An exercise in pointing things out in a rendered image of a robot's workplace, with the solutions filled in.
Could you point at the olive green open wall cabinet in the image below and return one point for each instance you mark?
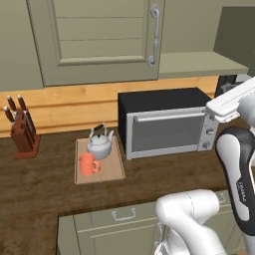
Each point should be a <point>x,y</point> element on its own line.
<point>196,50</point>

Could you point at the olive green closed wall cabinet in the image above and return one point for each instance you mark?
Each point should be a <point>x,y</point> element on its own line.
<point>16,43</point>

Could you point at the silver toaster oven knob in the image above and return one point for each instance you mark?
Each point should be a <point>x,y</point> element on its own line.
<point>209,131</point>
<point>206,145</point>

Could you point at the olive green cabinet door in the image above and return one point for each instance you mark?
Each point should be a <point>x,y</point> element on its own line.
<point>99,40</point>

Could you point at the silver grey kettle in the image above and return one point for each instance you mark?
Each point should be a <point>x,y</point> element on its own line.
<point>99,146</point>

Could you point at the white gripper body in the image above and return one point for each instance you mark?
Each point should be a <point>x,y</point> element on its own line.
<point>229,101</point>

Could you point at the olive green base cupboard door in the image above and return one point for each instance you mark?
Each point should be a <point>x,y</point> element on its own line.
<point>123,242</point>

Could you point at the dark olive cabinet door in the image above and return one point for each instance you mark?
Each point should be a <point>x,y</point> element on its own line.
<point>234,33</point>

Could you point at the light wooden tray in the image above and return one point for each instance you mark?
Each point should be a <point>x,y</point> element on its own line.
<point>109,166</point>

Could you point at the olive green drawer front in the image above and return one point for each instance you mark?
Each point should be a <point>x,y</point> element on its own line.
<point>99,217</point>
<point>225,204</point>

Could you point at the brown wooden knife block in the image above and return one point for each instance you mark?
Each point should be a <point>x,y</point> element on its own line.
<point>25,139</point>

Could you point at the silver toaster oven door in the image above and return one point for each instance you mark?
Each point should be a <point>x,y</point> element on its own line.
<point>166,134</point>

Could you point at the orange mug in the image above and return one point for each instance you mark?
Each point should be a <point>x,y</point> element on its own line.
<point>87,165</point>

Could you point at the black and silver toaster oven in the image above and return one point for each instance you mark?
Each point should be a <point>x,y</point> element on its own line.
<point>156,99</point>

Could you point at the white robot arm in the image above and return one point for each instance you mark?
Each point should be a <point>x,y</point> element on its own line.
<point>186,215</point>

